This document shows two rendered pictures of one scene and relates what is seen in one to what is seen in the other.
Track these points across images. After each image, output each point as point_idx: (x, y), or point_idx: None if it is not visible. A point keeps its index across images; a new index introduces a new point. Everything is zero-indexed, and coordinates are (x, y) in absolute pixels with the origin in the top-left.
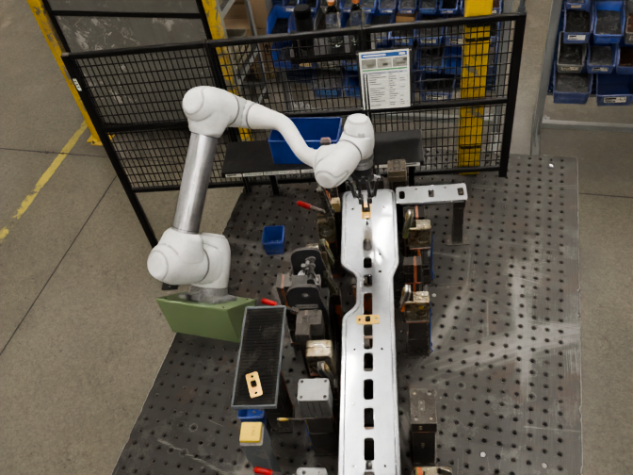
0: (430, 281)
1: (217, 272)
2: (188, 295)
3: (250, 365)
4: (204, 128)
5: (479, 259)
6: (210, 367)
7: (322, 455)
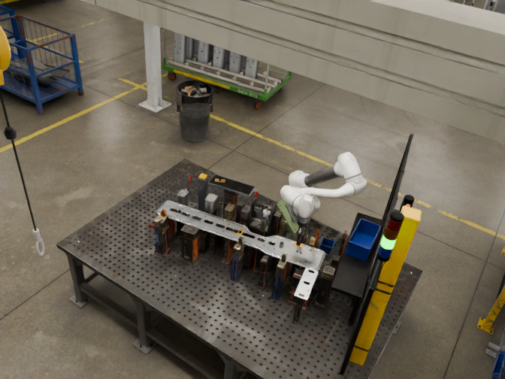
0: (271, 295)
1: None
2: None
3: (228, 181)
4: (335, 164)
5: (276, 325)
6: None
7: None
